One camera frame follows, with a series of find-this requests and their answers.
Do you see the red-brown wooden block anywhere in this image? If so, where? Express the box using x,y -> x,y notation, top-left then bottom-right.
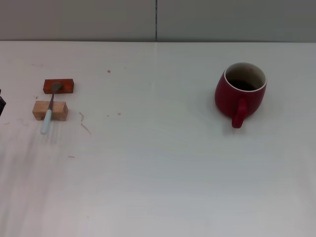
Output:
43,78 -> 75,95

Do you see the light wooden block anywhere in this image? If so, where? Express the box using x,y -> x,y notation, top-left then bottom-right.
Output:
32,100 -> 69,121

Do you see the blue handled metal spoon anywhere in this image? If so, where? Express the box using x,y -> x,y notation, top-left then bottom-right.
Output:
40,81 -> 63,135

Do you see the grey partition panel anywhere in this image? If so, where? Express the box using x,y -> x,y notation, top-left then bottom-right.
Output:
157,0 -> 316,43
0,0 -> 157,42

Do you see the red ceramic cup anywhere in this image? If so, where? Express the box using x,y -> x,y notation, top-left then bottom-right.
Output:
214,62 -> 268,129

